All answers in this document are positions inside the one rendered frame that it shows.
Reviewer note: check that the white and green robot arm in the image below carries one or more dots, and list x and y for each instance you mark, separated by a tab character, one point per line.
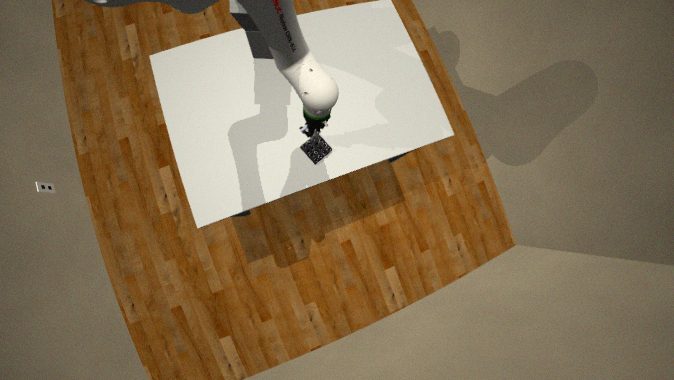
278	24

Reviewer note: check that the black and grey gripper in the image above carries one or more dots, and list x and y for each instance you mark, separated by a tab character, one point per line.
309	134

